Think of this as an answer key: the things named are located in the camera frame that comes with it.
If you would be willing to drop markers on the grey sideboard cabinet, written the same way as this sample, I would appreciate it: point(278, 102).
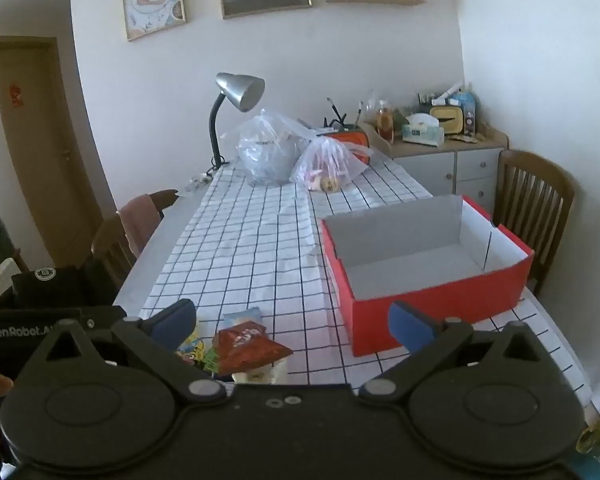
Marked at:
point(430, 170)

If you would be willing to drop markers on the tissue box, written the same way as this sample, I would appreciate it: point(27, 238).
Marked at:
point(422, 132)

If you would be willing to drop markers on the wooden wall shelf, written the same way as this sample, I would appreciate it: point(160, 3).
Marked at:
point(375, 0)

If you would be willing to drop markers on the blue carton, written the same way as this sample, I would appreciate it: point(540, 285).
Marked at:
point(470, 110)

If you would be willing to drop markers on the small clear plastic bag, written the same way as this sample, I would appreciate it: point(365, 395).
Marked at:
point(325, 165)

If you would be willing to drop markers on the red door decoration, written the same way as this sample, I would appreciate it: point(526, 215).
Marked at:
point(15, 95)

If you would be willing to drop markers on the orange case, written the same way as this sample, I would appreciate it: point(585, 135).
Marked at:
point(352, 137)

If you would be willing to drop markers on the red-brown snack packet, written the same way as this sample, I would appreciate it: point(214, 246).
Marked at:
point(245, 347)

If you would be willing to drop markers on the white checkered tablecloth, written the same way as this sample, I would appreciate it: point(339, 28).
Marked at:
point(240, 250)

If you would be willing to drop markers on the brown door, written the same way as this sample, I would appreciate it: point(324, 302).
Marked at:
point(45, 150)

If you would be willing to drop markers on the large clear plastic bag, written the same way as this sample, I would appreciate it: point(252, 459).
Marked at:
point(267, 155)

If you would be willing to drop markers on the light blue snack packet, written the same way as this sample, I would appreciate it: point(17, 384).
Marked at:
point(240, 317)

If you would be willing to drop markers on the amber bottle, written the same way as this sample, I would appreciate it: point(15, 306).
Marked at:
point(385, 122)

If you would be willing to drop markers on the wooden chair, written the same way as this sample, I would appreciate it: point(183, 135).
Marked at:
point(530, 195)
point(107, 245)

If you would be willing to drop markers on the red cardboard box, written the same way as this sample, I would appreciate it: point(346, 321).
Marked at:
point(430, 310)

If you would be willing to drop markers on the black cloth with round logo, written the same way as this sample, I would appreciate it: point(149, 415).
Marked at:
point(65, 285)

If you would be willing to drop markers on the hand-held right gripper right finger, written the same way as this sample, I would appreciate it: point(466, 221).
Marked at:
point(407, 326)

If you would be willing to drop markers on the white power strip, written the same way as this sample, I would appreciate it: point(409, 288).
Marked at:
point(197, 180)

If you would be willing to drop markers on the yellow cartoon snack packet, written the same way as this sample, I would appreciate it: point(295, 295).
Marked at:
point(192, 350)

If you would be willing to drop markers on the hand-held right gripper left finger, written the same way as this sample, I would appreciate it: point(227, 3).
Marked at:
point(172, 321)

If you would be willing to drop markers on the silver desk lamp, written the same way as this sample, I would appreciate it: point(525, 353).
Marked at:
point(240, 91)

